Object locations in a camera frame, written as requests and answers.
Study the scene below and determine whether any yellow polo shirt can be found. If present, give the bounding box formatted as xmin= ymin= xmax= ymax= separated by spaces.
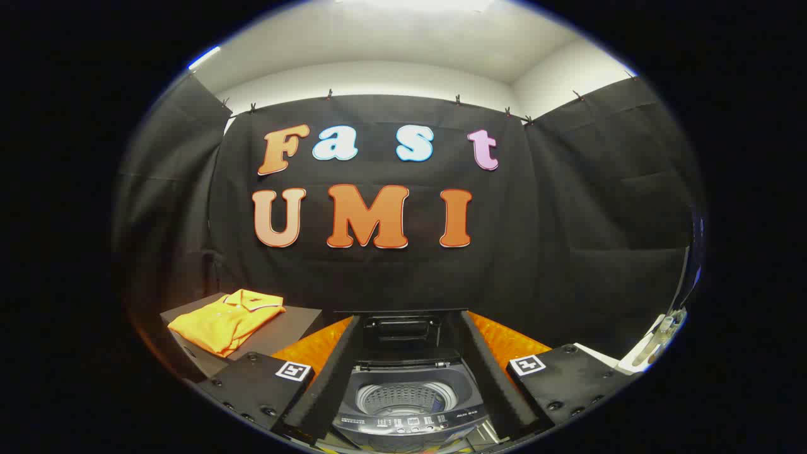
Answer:
xmin=167 ymin=289 xmax=286 ymax=358

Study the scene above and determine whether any grey washing machine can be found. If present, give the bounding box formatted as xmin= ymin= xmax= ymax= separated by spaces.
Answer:
xmin=331 ymin=361 xmax=505 ymax=452

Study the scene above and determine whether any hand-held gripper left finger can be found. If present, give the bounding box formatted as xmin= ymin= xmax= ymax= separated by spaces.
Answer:
xmin=192 ymin=314 xmax=363 ymax=445

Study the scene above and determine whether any silver metal fitting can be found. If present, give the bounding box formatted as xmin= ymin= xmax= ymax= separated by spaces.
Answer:
xmin=632 ymin=308 xmax=688 ymax=366

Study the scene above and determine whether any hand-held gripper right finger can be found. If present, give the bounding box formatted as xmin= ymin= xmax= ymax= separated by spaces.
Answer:
xmin=457 ymin=309 xmax=639 ymax=442

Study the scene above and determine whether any black backdrop cloth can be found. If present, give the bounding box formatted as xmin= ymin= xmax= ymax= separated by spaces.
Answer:
xmin=112 ymin=73 xmax=704 ymax=360

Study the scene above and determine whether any white flat panel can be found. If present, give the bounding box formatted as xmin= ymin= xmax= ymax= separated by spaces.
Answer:
xmin=572 ymin=313 xmax=669 ymax=377

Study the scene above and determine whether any dark grey stand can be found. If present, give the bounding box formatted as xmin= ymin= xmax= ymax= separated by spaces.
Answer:
xmin=160 ymin=292 xmax=324 ymax=382

